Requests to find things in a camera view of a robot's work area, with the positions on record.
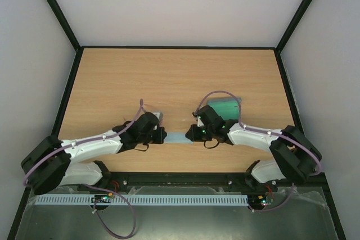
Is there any light blue cleaning cloth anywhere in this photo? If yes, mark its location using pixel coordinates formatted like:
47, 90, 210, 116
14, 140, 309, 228
164, 132, 193, 144

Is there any grey glasses case green lining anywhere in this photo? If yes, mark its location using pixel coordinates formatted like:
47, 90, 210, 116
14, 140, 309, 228
206, 97, 240, 121

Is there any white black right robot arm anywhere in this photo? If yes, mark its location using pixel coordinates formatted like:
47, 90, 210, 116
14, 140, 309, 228
185, 105, 322, 191

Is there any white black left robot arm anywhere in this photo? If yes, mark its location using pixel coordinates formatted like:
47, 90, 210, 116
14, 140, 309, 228
21, 112, 167, 195

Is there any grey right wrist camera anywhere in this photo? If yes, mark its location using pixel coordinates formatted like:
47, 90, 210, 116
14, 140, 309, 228
197, 117, 204, 128

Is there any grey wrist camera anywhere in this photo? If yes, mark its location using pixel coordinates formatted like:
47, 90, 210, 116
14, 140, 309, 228
153, 112, 163, 122
197, 117, 204, 128

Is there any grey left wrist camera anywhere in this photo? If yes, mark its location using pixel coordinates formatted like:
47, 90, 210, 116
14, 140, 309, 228
153, 112, 163, 122

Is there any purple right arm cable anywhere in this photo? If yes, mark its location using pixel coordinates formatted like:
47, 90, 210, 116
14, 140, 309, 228
195, 90, 323, 213

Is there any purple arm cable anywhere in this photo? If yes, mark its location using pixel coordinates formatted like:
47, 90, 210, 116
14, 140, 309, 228
195, 90, 323, 213
22, 98, 144, 238

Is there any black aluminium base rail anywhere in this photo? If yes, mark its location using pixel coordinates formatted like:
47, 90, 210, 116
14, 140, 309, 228
77, 171, 327, 194

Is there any light blue slotted cable duct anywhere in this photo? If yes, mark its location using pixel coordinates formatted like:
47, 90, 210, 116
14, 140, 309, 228
34, 194, 248, 206

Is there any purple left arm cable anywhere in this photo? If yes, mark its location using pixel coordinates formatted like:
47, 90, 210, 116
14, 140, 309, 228
22, 98, 144, 238

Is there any black enclosure frame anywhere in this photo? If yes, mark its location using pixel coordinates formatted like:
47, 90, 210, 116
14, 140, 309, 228
8, 0, 346, 239

